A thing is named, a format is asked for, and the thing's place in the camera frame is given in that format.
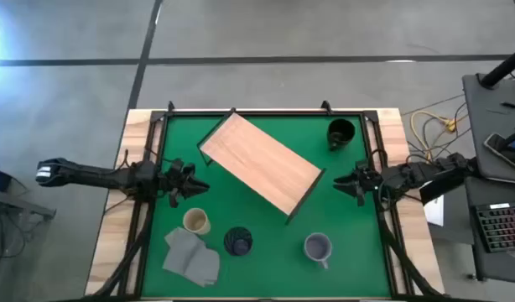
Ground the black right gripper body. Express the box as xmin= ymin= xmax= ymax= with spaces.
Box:
xmin=352 ymin=159 xmax=385 ymax=207

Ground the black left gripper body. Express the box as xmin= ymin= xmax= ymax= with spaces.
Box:
xmin=156 ymin=158 xmax=196 ymax=209

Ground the glossy black mug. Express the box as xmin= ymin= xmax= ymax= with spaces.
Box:
xmin=326 ymin=118 xmax=356 ymax=152

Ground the grey mug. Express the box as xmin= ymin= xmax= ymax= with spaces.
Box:
xmin=303 ymin=232 xmax=334 ymax=270

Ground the beige plastic cup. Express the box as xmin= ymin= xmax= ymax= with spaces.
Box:
xmin=182 ymin=207 xmax=212 ymax=236

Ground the purple faceted tumbler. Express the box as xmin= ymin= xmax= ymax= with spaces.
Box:
xmin=223 ymin=226 xmax=254 ymax=258

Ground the grey folded cloth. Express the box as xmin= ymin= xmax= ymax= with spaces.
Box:
xmin=162 ymin=226 xmax=221 ymax=289

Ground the white paper sheet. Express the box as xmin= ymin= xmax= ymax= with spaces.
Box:
xmin=422 ymin=195 xmax=445 ymax=228

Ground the green table mat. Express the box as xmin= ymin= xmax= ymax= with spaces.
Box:
xmin=140 ymin=113 xmax=393 ymax=299

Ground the grey side desk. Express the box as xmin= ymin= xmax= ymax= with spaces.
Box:
xmin=461 ymin=73 xmax=515 ymax=185

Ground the backlit keyboard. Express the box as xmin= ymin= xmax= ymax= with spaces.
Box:
xmin=475 ymin=201 xmax=515 ymax=254

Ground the tablet with blue screen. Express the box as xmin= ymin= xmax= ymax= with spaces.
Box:
xmin=483 ymin=125 xmax=515 ymax=175

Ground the black pole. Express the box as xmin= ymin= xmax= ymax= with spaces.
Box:
xmin=479 ymin=44 xmax=515 ymax=89

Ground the black metal table frame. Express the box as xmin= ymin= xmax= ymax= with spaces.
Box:
xmin=89 ymin=100 xmax=445 ymax=302

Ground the wooden shelf with black frame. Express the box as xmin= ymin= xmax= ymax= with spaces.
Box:
xmin=196 ymin=107 xmax=327 ymax=226

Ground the yellow cable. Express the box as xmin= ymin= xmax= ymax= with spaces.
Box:
xmin=409 ymin=109 xmax=458 ymax=153

